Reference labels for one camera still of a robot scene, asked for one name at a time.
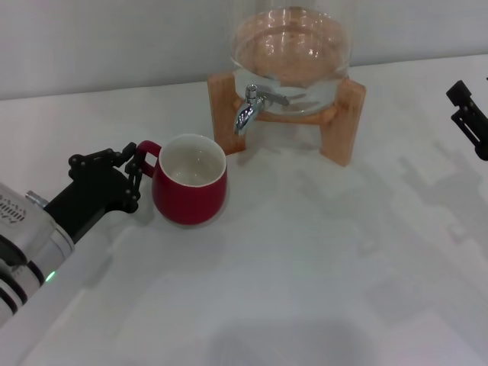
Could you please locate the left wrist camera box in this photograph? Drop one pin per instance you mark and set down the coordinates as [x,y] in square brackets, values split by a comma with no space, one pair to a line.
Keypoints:
[9,206]

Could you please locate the chrome faucet tap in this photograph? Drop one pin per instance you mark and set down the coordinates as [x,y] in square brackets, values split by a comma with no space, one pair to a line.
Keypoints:
[244,116]

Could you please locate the clear glass dispenser jar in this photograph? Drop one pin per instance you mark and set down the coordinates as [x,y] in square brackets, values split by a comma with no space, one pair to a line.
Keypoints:
[293,45]

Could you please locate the red cup white inside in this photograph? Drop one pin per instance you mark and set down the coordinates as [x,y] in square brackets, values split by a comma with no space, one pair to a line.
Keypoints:
[190,202]

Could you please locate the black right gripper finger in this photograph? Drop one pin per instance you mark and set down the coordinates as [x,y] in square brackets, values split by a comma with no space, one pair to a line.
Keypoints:
[472,122]

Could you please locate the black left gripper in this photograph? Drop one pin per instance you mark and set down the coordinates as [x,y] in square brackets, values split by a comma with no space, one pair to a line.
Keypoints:
[95,194]

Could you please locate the wooden dispenser stand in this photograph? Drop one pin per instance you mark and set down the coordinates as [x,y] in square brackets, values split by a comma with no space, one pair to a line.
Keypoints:
[343,126]

